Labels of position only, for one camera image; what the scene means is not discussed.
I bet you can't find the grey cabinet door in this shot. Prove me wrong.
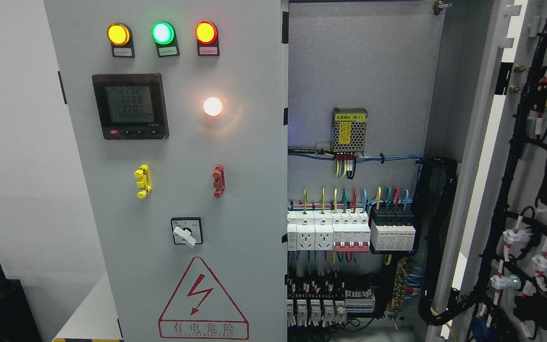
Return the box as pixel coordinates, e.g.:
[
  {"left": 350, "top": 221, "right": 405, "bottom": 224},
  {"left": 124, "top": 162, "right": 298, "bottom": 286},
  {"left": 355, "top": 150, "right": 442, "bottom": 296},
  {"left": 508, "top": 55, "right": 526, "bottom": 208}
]
[
  {"left": 452, "top": 0, "right": 547, "bottom": 342},
  {"left": 44, "top": 0, "right": 287, "bottom": 342}
]

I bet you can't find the red terminal connector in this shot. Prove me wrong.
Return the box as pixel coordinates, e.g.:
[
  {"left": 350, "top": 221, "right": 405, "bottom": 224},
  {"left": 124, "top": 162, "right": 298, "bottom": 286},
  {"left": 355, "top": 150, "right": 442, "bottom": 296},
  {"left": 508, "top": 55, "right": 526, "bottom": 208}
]
[{"left": 212, "top": 164, "right": 226, "bottom": 199}]

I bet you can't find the white socket breaker row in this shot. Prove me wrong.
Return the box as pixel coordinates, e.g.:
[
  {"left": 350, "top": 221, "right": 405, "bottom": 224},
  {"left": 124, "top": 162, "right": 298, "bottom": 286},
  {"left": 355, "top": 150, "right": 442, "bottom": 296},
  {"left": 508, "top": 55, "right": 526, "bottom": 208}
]
[{"left": 287, "top": 211, "right": 334, "bottom": 251}]

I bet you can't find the metal mesh power supply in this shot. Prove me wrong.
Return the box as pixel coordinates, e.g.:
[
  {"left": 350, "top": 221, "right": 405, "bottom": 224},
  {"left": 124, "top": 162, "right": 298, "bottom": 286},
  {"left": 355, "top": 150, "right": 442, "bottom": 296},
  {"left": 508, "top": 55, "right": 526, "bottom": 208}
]
[{"left": 330, "top": 107, "right": 368, "bottom": 153}]

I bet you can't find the white glowing indicator light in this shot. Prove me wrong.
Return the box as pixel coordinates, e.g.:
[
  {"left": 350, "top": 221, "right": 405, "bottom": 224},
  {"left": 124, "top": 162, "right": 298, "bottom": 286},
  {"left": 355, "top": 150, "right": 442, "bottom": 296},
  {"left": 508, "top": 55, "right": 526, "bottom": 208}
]
[{"left": 203, "top": 97, "right": 222, "bottom": 117}]

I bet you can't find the yellow terminal connector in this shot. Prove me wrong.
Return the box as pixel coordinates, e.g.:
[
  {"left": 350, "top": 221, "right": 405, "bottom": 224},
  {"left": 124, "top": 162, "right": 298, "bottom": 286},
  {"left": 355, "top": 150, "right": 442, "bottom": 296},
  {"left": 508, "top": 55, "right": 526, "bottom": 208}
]
[{"left": 134, "top": 164, "right": 152, "bottom": 199}]

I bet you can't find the black surge protector module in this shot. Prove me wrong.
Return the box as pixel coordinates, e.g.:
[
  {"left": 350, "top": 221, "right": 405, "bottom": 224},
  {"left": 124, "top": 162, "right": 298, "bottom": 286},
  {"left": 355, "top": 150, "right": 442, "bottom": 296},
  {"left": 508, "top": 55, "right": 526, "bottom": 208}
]
[{"left": 370, "top": 207, "right": 416, "bottom": 255}]

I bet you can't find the lower relay terminal row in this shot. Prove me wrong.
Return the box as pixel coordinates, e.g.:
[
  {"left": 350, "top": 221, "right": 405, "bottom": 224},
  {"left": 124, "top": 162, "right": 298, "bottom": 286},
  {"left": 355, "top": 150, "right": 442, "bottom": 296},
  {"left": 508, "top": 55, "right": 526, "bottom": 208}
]
[{"left": 284, "top": 272, "right": 380, "bottom": 328}]

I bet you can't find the red indicator light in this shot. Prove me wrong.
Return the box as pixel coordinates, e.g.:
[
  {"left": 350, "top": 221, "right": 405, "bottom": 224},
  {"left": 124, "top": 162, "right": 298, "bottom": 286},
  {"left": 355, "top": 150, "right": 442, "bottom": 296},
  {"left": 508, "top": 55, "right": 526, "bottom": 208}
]
[{"left": 195, "top": 21, "right": 220, "bottom": 56}]

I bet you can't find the red electric hazard sticker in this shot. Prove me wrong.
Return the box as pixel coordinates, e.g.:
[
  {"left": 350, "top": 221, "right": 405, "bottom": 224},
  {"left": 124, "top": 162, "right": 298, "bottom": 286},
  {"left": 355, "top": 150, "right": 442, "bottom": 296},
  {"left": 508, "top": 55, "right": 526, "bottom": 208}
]
[{"left": 158, "top": 256, "right": 249, "bottom": 340}]

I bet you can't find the black digital power meter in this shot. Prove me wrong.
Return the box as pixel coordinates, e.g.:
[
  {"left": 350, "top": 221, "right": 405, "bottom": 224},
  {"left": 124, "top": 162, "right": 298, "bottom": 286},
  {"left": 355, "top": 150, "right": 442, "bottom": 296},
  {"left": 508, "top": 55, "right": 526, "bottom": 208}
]
[{"left": 92, "top": 73, "right": 169, "bottom": 140}]

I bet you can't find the green indicator light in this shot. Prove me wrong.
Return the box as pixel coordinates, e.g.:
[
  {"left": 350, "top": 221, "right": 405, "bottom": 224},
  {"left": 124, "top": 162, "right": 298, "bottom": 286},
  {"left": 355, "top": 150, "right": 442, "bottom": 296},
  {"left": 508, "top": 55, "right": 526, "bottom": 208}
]
[{"left": 151, "top": 21, "right": 180, "bottom": 57}]

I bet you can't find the yellow indicator light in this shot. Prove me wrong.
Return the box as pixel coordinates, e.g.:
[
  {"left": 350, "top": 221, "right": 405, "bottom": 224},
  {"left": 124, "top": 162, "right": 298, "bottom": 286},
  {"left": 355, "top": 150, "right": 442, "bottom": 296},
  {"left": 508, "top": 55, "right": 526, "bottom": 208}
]
[{"left": 107, "top": 22, "right": 135, "bottom": 58}]

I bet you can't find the black box on floor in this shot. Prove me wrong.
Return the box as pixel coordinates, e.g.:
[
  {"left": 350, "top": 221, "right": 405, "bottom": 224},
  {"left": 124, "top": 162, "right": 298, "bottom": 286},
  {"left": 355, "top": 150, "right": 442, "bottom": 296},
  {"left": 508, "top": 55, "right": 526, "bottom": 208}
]
[{"left": 0, "top": 264, "right": 42, "bottom": 342}]

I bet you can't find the red handled circuit breaker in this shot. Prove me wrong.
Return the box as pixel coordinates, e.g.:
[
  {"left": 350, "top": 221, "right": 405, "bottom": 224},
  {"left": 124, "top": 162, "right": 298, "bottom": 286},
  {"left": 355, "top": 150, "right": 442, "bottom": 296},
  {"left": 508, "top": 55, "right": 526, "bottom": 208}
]
[{"left": 332, "top": 211, "right": 372, "bottom": 253}]

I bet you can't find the white rotary selector switch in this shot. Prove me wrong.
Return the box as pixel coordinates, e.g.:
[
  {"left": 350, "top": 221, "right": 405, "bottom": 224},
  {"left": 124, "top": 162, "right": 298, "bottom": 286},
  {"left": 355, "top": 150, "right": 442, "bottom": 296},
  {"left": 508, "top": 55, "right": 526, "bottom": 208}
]
[{"left": 170, "top": 217, "right": 203, "bottom": 247}]

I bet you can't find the black wire loom right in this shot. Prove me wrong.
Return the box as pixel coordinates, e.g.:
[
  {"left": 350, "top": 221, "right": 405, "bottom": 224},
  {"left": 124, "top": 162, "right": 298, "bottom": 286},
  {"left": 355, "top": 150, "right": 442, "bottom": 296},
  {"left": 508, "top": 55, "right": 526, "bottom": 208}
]
[{"left": 416, "top": 157, "right": 459, "bottom": 327}]

